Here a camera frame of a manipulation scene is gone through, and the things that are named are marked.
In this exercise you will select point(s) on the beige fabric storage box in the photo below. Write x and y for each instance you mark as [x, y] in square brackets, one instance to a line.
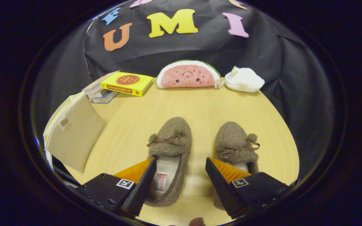
[77, 135]

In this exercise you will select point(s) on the yellow book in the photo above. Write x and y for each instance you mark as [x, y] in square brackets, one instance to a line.
[127, 82]

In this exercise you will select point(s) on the blue book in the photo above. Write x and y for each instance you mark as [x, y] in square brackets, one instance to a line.
[107, 98]

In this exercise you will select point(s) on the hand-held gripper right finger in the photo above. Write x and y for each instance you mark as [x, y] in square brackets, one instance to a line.
[222, 191]

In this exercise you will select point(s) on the grey book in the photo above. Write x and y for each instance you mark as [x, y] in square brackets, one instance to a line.
[97, 94]

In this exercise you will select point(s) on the beige book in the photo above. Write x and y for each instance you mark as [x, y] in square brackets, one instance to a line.
[101, 82]

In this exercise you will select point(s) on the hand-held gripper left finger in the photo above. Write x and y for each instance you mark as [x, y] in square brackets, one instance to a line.
[141, 191]

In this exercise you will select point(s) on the brown fuzzy shoe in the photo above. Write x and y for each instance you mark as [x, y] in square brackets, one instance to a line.
[171, 147]
[234, 141]

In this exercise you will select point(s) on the white plush toy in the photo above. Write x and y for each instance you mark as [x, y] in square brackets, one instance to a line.
[244, 80]

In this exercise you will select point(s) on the watermelon slice plush toy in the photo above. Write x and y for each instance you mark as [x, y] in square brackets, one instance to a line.
[187, 75]

